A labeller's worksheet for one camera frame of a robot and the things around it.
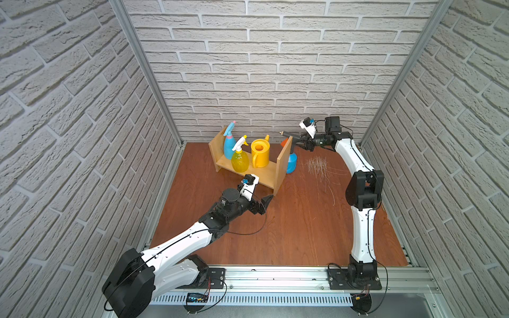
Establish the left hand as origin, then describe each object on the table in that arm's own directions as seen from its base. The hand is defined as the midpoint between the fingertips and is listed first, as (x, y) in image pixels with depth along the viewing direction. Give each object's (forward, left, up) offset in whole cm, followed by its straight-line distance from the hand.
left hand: (262, 184), depth 77 cm
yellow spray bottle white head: (+22, +11, -12) cm, 27 cm away
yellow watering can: (+20, 0, -3) cm, 20 cm away
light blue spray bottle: (+26, +16, -2) cm, 31 cm away
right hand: (+26, -14, 0) cm, 29 cm away
